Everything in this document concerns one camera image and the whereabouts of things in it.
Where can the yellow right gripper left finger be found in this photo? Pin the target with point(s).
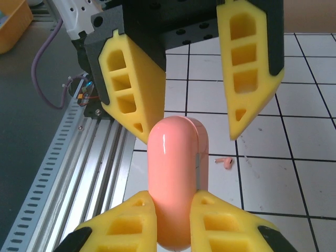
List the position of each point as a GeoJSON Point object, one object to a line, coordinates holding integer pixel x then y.
{"type": "Point", "coordinates": [123, 231]}

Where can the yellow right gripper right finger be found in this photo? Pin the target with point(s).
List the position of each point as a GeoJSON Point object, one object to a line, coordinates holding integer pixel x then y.
{"type": "Point", "coordinates": [225, 231]}

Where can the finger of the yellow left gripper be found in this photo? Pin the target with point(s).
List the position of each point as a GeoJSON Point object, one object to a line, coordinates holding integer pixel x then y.
{"type": "Point", "coordinates": [147, 99]}
{"type": "Point", "coordinates": [262, 52]}

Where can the pink earbud charging case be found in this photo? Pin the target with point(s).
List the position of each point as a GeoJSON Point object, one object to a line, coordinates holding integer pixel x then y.
{"type": "Point", "coordinates": [170, 170]}

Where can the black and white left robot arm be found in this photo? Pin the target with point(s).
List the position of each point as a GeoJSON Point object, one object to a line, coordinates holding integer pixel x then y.
{"type": "Point", "coordinates": [76, 15]}

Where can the yellow plastic bin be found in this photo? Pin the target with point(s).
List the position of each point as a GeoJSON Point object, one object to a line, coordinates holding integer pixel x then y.
{"type": "Point", "coordinates": [13, 29]}

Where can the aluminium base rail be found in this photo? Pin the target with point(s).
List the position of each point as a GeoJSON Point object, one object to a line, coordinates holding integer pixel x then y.
{"type": "Point", "coordinates": [99, 170]}

